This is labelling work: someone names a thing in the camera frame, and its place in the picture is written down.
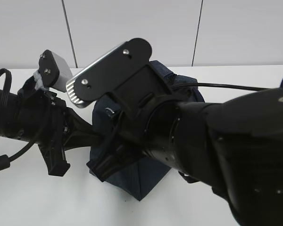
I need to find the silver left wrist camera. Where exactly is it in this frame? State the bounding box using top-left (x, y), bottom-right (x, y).
top-left (33, 49), bottom-right (73, 92)

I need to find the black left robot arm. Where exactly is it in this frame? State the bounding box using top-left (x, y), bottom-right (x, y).
top-left (0, 86), bottom-right (103, 177)

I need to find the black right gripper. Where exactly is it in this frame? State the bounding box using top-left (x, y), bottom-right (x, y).
top-left (86, 61), bottom-right (180, 183)

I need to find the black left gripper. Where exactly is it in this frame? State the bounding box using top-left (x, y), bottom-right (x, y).
top-left (17, 77), bottom-right (104, 176)

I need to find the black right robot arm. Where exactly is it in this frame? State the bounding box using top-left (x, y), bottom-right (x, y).
top-left (82, 62), bottom-right (283, 226)

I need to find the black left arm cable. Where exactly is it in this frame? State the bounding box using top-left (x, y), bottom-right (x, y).
top-left (0, 68), bottom-right (52, 175)

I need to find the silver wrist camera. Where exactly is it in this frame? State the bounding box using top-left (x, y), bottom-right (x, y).
top-left (66, 38), bottom-right (152, 108)
top-left (33, 49), bottom-right (73, 92)

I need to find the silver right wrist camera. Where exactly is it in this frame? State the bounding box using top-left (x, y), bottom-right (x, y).
top-left (66, 38), bottom-right (152, 108)

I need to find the dark blue lunch bag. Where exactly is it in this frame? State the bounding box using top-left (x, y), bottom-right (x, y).
top-left (90, 60), bottom-right (198, 201)

